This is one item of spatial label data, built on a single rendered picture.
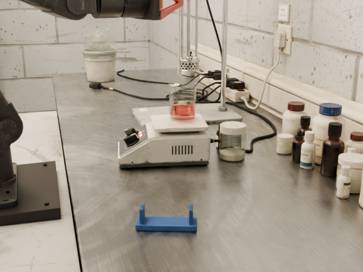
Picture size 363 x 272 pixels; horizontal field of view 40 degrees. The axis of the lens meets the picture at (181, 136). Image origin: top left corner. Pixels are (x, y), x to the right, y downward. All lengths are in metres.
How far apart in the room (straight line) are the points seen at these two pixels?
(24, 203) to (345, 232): 0.54
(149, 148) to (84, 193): 0.18
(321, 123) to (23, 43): 2.60
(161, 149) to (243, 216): 0.28
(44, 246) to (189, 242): 0.22
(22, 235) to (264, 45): 1.11
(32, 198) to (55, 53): 2.58
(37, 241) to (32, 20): 2.70
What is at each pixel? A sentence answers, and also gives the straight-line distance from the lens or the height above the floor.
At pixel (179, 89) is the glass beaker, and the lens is 1.09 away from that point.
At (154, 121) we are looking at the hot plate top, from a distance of 1.12.
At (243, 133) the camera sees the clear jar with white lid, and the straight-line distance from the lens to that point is 1.11.
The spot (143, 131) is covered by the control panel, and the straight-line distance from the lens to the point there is 1.13.
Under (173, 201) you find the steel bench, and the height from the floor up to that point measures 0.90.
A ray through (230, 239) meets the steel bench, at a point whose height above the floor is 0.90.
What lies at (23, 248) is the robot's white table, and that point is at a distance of 0.81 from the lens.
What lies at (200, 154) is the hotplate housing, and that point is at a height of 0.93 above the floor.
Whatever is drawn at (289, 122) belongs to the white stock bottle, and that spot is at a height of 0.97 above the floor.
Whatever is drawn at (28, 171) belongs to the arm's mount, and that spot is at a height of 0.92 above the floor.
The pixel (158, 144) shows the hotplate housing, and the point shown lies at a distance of 1.07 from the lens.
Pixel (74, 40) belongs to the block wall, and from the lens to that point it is 3.45.
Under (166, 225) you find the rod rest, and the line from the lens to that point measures 0.82.
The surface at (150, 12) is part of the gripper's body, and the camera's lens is 1.02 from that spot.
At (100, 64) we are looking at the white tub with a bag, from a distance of 2.03.
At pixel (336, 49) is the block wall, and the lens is 1.34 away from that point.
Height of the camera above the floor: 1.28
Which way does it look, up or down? 17 degrees down
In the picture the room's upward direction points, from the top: straight up
